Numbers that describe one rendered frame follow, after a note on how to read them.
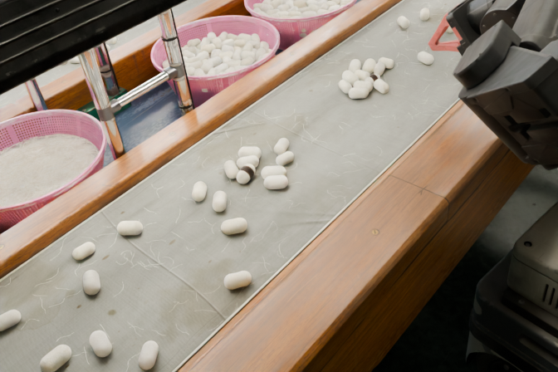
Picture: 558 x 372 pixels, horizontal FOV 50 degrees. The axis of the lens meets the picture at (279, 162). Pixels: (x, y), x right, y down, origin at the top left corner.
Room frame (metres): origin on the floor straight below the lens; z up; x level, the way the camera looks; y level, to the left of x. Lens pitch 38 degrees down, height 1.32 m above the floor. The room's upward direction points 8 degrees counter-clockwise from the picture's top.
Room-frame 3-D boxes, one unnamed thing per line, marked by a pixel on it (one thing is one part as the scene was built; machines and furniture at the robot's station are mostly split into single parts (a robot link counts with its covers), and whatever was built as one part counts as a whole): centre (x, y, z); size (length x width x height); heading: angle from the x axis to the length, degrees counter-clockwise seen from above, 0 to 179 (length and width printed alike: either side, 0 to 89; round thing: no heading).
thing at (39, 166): (0.82, 0.41, 0.71); 0.22 x 0.22 x 0.06
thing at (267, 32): (1.12, 0.10, 0.72); 0.27 x 0.27 x 0.10
